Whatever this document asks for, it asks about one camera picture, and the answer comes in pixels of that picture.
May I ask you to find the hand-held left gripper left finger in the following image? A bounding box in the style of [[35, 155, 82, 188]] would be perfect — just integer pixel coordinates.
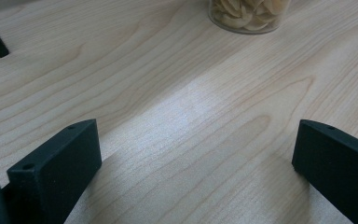
[[1, 119, 103, 224]]

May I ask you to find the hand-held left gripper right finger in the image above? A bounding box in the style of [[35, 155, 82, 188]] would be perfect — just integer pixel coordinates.
[[291, 119, 358, 224]]

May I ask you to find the pile of pale dried slices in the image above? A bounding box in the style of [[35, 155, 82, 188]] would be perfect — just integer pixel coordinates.
[[212, 0, 290, 32]]

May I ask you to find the clear round jar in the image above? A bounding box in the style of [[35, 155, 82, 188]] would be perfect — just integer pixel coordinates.
[[208, 0, 293, 35]]

